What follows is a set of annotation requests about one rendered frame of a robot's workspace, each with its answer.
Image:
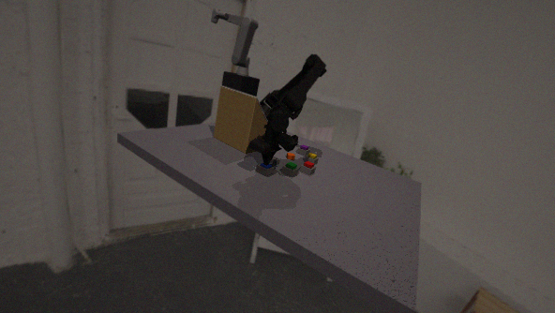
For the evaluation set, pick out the purple button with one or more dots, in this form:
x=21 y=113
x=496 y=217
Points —
x=303 y=150

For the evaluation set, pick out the green button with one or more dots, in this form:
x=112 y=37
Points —
x=290 y=169

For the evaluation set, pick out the yellow button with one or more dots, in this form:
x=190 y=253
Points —
x=311 y=158

